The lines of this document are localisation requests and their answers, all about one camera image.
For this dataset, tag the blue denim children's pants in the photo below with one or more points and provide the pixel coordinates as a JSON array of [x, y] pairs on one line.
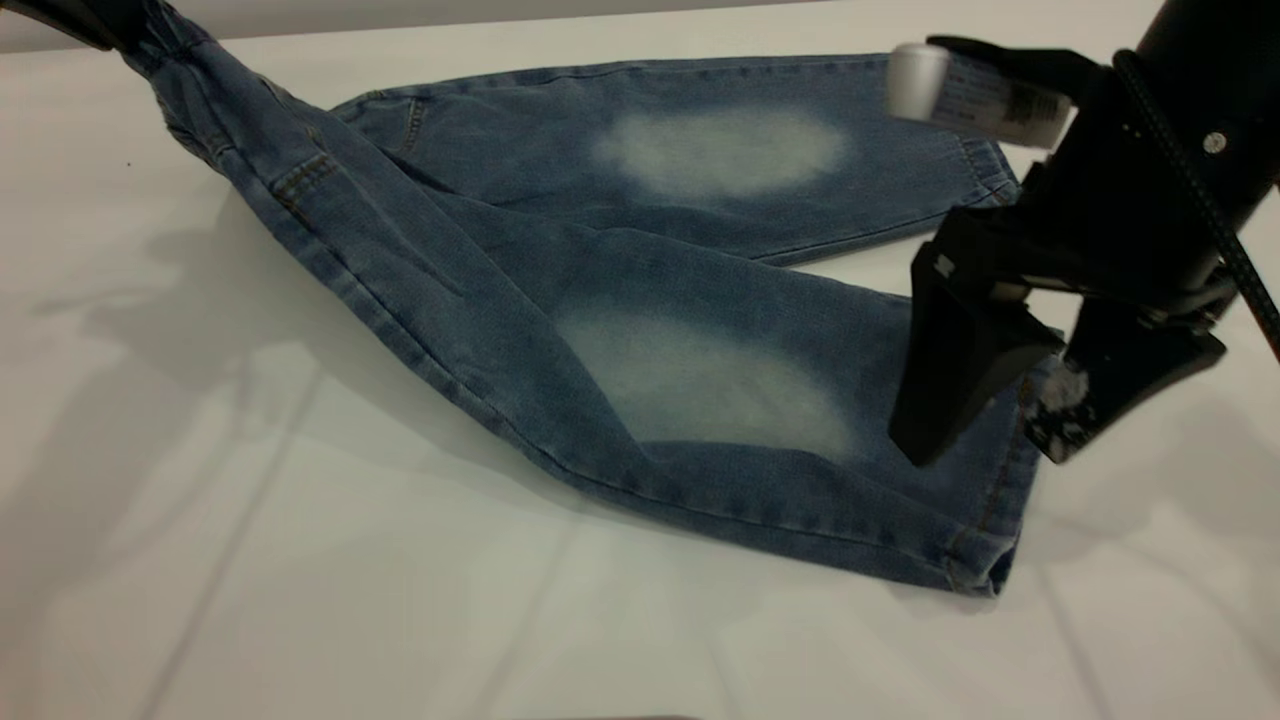
[[500, 300]]

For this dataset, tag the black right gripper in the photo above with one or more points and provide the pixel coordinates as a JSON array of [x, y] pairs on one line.
[[1110, 220]]

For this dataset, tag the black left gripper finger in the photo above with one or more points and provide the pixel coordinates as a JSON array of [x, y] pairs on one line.
[[60, 18]]

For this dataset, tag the white labelled wrist camera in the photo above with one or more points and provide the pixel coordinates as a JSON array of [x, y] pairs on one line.
[[960, 95]]

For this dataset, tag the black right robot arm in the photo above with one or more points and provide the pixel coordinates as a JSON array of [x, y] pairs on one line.
[[1230, 60]]

